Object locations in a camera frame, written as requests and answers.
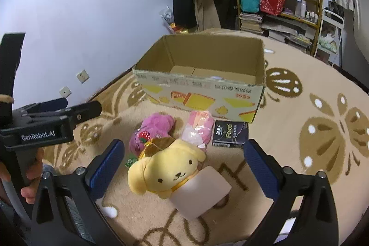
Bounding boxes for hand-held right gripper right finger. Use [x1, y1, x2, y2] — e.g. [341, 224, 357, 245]
[243, 139, 339, 246]

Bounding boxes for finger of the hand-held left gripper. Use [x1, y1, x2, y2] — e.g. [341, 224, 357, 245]
[29, 98, 69, 114]
[62, 101, 103, 124]

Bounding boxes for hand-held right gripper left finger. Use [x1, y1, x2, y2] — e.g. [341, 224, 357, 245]
[30, 139, 126, 246]

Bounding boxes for black tissue pack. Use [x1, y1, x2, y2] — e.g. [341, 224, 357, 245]
[212, 120, 249, 149]

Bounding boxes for yellow dog plush toy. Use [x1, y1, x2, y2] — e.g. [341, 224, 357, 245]
[127, 137, 206, 199]

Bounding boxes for purple plush toy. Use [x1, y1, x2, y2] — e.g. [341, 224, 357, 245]
[129, 113, 177, 154]

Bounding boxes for pink plastic-wrapped bundle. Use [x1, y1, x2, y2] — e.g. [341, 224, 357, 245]
[182, 110, 214, 153]

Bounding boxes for printed cardboard box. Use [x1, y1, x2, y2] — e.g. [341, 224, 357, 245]
[133, 34, 268, 124]

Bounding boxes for person's left hand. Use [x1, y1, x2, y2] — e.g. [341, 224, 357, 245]
[21, 148, 44, 204]

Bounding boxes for beige patterned blanket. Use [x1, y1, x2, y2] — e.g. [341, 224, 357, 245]
[43, 28, 369, 246]

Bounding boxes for clear plastic bag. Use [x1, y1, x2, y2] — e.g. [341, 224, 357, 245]
[159, 6, 175, 29]

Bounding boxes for pile of books and papers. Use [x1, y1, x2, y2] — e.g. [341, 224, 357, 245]
[262, 17, 315, 47]

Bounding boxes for stack of books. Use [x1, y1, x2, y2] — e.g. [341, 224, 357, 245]
[239, 12, 264, 33]

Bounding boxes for white cart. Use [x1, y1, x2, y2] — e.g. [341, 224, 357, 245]
[314, 8, 345, 66]

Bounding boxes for brown hanging clothes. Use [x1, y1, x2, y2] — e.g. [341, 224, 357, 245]
[194, 0, 240, 30]

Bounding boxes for wooden shelf unit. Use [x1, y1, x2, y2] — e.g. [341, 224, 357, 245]
[233, 0, 324, 56]

